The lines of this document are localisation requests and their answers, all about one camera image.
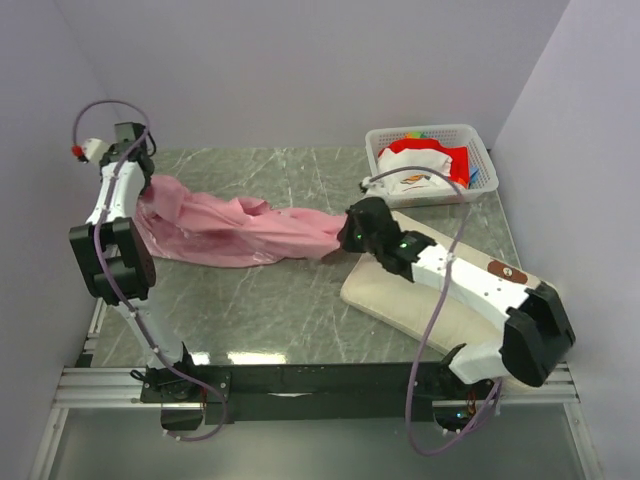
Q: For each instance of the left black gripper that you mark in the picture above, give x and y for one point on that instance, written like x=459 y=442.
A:
x=146 y=186

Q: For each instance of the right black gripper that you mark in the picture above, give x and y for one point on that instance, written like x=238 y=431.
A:
x=345 y=237

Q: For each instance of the cream pillow with bear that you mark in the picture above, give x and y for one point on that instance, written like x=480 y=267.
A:
x=407 y=306

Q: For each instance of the pink pillowcase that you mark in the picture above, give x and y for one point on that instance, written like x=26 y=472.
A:
x=198 y=228

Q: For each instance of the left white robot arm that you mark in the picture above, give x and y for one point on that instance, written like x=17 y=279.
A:
x=114 y=261

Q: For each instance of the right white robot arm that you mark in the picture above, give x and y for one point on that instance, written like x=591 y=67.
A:
x=536 y=331

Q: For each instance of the white and red cloth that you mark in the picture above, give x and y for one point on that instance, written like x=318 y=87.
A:
x=423 y=155

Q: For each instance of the colourful cloth in basket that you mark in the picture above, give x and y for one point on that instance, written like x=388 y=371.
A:
x=472 y=172

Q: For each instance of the white plastic basket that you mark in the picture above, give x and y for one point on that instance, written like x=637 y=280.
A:
x=453 y=135

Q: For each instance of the black base beam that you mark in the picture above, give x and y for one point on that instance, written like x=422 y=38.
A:
x=229 y=394

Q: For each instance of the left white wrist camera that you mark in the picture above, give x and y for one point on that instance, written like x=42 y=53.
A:
x=91 y=150

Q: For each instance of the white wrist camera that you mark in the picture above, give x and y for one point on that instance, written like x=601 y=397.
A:
x=91 y=150
x=373 y=188

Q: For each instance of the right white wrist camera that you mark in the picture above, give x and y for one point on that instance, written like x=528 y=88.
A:
x=373 y=188

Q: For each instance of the aluminium rail frame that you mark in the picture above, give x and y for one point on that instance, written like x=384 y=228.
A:
x=110 y=388

